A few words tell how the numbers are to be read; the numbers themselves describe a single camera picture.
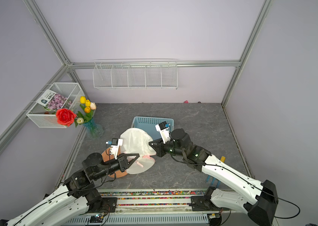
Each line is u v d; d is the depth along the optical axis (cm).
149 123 105
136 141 66
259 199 39
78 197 50
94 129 93
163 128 60
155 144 66
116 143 61
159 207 74
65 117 65
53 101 74
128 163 62
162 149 60
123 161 59
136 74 99
